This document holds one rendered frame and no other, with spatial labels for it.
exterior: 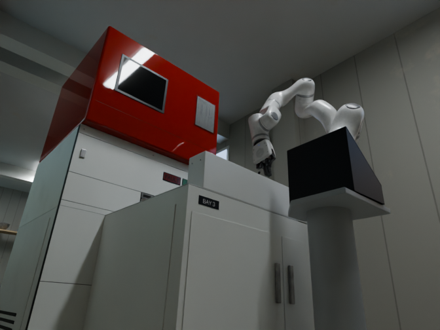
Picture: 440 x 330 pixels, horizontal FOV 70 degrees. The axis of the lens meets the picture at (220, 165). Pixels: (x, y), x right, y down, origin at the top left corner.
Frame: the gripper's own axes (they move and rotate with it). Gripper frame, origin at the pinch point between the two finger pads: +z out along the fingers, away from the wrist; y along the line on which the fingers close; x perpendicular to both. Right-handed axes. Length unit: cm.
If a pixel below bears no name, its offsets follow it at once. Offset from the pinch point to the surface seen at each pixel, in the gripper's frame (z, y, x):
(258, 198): 16.9, 1.4, -11.7
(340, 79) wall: -170, 1, 167
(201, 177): 15.9, 0.3, -40.2
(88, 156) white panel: -17, -55, -60
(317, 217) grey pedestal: 29.8, 18.8, -2.9
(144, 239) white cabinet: 31, -25, -47
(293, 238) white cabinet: 29.0, -1.1, 10.3
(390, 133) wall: -84, 21, 165
